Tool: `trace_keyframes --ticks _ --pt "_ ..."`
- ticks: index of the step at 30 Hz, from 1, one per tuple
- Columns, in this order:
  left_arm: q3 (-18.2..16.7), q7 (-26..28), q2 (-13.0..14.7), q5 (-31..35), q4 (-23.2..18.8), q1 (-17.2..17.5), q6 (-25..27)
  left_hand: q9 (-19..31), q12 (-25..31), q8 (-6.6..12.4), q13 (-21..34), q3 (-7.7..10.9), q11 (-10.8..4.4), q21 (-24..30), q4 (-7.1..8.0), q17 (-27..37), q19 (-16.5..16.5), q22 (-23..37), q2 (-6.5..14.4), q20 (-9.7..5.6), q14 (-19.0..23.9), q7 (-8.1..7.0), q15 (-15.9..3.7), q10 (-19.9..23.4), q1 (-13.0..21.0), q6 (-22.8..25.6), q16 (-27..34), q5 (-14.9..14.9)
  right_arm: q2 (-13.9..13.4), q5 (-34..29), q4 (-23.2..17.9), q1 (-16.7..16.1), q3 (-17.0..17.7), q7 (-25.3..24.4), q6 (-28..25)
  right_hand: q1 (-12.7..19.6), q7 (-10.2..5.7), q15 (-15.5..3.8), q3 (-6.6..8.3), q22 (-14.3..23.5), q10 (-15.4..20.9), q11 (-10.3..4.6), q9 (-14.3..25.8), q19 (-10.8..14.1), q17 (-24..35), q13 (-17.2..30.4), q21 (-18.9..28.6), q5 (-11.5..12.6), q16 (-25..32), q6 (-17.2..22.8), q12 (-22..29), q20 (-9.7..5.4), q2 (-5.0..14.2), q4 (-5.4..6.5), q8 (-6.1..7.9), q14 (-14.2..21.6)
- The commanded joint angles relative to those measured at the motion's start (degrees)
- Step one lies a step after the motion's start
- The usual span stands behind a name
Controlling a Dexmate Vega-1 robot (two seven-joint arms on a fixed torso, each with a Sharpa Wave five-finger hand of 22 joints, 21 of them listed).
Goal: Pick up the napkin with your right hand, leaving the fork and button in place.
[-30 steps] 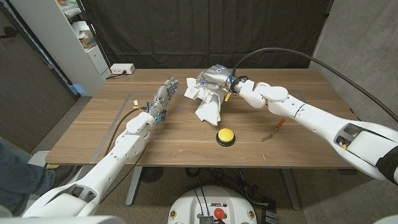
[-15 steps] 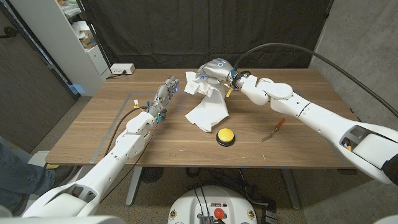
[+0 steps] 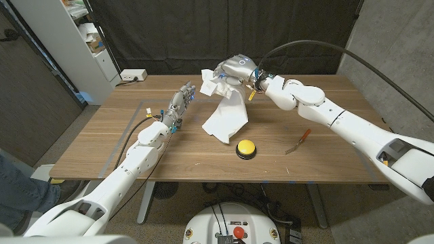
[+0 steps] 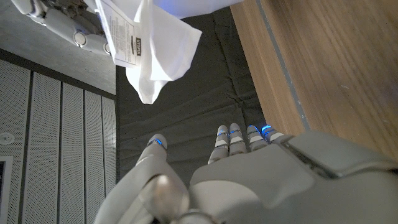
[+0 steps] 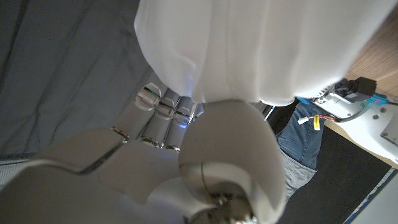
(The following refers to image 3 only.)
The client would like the white shelf cabinet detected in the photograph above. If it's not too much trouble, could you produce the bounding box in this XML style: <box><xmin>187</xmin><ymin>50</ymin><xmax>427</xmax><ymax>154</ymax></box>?
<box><xmin>9</xmin><ymin>0</ymin><xmax>122</xmax><ymax>106</ymax></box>

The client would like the black fabric backdrop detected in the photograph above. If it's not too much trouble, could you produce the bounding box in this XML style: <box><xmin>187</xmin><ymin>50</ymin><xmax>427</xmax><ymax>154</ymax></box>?
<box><xmin>87</xmin><ymin>0</ymin><xmax>363</xmax><ymax>76</ymax></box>

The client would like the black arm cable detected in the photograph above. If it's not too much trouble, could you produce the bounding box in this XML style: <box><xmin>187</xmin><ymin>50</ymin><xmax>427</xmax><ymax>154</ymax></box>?
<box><xmin>257</xmin><ymin>39</ymin><xmax>434</xmax><ymax>123</ymax></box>
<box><xmin>113</xmin><ymin>115</ymin><xmax>163</xmax><ymax>172</ymax></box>

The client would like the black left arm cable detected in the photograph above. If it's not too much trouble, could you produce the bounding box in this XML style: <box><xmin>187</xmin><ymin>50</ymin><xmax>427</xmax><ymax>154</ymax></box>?
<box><xmin>113</xmin><ymin>115</ymin><xmax>163</xmax><ymax>172</ymax></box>

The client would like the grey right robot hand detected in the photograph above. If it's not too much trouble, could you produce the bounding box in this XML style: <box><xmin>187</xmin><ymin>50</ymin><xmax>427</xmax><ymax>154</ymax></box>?
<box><xmin>214</xmin><ymin>54</ymin><xmax>264</xmax><ymax>87</ymax></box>

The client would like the yellow push button black base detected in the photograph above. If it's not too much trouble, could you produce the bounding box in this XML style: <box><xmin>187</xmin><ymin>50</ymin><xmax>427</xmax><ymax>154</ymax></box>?
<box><xmin>235</xmin><ymin>139</ymin><xmax>258</xmax><ymax>161</ymax></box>

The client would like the dark shoe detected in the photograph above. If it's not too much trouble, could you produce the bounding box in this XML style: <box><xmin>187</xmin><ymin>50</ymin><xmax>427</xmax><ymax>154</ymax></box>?
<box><xmin>43</xmin><ymin>179</ymin><xmax>83</xmax><ymax>215</ymax></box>

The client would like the grey table leg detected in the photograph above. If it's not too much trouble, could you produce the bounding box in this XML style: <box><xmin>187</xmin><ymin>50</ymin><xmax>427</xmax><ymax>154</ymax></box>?
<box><xmin>304</xmin><ymin>182</ymin><xmax>329</xmax><ymax>230</ymax></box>
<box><xmin>136</xmin><ymin>181</ymin><xmax>157</xmax><ymax>225</ymax></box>

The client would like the person's leg in jeans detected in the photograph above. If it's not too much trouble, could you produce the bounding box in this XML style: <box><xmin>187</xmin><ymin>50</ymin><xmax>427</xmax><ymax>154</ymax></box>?
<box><xmin>0</xmin><ymin>154</ymin><xmax>62</xmax><ymax>235</ymax></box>

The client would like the white power strip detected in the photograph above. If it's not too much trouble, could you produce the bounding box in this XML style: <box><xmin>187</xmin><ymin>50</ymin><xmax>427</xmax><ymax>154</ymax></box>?
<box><xmin>119</xmin><ymin>68</ymin><xmax>149</xmax><ymax>82</ymax></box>

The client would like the dark wooden door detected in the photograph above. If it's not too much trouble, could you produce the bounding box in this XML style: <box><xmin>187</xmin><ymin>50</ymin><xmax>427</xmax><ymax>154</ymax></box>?
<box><xmin>0</xmin><ymin>6</ymin><xmax>85</xmax><ymax>167</ymax></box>

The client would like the white napkin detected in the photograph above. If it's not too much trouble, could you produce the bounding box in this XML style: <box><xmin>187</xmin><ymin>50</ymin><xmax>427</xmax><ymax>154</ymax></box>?
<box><xmin>199</xmin><ymin>68</ymin><xmax>250</xmax><ymax>144</ymax></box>

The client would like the cardboard box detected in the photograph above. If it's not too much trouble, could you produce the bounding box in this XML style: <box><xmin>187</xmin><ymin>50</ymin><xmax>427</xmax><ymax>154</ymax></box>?
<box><xmin>88</xmin><ymin>35</ymin><xmax>106</xmax><ymax>54</ymax></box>

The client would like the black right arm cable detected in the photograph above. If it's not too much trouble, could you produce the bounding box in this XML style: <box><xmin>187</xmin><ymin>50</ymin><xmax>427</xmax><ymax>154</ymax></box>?
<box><xmin>257</xmin><ymin>39</ymin><xmax>434</xmax><ymax>123</ymax></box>

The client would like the fork with orange handle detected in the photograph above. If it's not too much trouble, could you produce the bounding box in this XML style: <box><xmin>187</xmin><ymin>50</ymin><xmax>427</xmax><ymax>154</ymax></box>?
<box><xmin>284</xmin><ymin>128</ymin><xmax>312</xmax><ymax>156</ymax></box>

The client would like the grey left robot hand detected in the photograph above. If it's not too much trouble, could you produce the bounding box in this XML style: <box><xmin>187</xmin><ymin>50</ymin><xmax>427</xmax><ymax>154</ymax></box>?
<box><xmin>161</xmin><ymin>80</ymin><xmax>197</xmax><ymax>132</ymax></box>

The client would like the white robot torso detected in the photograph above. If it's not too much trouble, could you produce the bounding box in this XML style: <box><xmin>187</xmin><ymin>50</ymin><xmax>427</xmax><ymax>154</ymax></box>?
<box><xmin>182</xmin><ymin>202</ymin><xmax>281</xmax><ymax>244</ymax></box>

